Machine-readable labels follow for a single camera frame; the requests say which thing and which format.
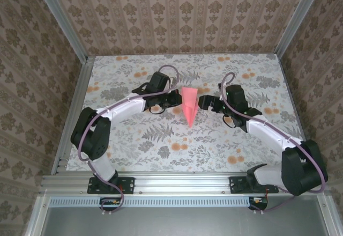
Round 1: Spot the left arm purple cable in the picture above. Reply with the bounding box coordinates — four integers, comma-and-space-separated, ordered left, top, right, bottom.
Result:
77, 64, 181, 217

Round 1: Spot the black controller board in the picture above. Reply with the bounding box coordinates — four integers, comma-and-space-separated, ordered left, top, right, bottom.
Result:
248, 196, 269, 211
99, 197, 122, 211

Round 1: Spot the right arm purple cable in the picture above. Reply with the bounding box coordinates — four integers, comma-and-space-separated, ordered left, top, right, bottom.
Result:
219, 72, 330, 216

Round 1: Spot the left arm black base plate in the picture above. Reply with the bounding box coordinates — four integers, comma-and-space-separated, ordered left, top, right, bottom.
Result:
87, 176, 135, 195

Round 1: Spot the floral patterned table cover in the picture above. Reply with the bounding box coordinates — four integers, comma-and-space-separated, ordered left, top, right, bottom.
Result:
65, 54, 314, 173

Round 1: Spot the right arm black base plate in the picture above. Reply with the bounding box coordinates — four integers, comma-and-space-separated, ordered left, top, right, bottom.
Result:
229, 176, 279, 195

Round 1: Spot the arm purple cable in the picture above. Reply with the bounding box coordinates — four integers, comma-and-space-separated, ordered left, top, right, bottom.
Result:
77, 64, 181, 217
219, 72, 330, 216

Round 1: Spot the aluminium mounting rail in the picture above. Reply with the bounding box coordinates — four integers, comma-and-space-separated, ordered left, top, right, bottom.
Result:
39, 174, 333, 195

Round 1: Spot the pink square paper sheet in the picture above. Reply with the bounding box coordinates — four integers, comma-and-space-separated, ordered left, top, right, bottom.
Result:
181, 86, 199, 128

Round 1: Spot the aluminium frame post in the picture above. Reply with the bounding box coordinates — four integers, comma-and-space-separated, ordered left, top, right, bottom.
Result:
32, 0, 91, 62
273, 0, 326, 57

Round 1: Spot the grey metal panel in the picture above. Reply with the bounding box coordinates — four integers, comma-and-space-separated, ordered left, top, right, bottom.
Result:
25, 195, 343, 236

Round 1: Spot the slotted grey cable duct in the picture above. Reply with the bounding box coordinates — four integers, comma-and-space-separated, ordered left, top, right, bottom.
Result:
49, 196, 254, 208

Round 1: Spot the aluminium side rail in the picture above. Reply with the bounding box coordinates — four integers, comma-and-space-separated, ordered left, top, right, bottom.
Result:
50, 56, 94, 175

